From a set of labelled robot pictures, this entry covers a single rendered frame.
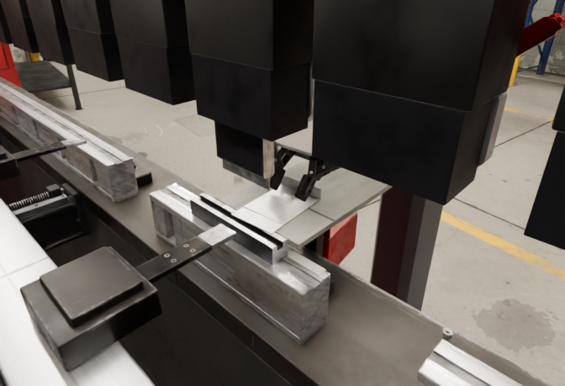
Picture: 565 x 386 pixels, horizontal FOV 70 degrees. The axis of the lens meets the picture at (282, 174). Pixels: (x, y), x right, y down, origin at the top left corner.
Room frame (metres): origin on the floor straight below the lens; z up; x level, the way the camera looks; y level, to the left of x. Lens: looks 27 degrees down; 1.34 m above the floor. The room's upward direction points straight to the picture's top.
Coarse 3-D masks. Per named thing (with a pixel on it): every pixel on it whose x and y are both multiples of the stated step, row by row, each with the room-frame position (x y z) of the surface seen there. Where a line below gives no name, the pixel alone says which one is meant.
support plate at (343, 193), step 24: (288, 168) 0.71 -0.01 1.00; (240, 192) 0.62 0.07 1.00; (264, 192) 0.62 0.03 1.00; (336, 192) 0.62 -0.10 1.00; (360, 192) 0.62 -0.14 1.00; (384, 192) 0.63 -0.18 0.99; (312, 216) 0.54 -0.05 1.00; (336, 216) 0.54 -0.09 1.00; (288, 240) 0.48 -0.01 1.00; (312, 240) 0.49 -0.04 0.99
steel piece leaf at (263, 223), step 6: (240, 210) 0.55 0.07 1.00; (246, 210) 0.55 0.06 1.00; (240, 216) 0.53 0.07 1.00; (246, 216) 0.53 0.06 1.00; (252, 216) 0.53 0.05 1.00; (258, 216) 0.53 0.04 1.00; (246, 222) 0.52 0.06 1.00; (252, 222) 0.52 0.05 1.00; (258, 222) 0.52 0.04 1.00; (264, 222) 0.52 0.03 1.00; (270, 222) 0.52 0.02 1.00; (276, 222) 0.52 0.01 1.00; (264, 228) 0.50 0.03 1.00; (270, 228) 0.50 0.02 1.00; (276, 228) 0.50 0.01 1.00
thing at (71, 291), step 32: (96, 256) 0.39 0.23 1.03; (160, 256) 0.43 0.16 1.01; (192, 256) 0.43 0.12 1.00; (32, 288) 0.35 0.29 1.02; (64, 288) 0.34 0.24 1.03; (96, 288) 0.34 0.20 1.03; (128, 288) 0.34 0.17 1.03; (64, 320) 0.30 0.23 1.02; (96, 320) 0.30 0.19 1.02; (128, 320) 0.32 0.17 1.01; (64, 352) 0.27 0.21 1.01; (96, 352) 0.29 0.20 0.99
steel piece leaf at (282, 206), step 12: (288, 180) 0.63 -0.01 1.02; (276, 192) 0.61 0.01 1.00; (288, 192) 0.61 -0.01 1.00; (312, 192) 0.60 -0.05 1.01; (252, 204) 0.57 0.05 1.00; (264, 204) 0.57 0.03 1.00; (276, 204) 0.57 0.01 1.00; (288, 204) 0.57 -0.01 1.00; (300, 204) 0.57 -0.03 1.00; (312, 204) 0.57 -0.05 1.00; (264, 216) 0.54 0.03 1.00; (276, 216) 0.53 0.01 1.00; (288, 216) 0.53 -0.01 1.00
